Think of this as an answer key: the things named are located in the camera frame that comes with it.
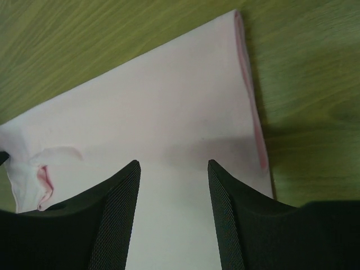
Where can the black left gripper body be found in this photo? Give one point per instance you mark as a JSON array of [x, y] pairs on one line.
[[4, 156]]

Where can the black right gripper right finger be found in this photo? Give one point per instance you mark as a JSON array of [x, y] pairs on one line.
[[256, 232]]

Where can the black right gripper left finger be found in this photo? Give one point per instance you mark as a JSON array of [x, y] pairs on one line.
[[91, 230]]

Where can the pink t shirt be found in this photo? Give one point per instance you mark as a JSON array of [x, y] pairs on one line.
[[172, 109]]

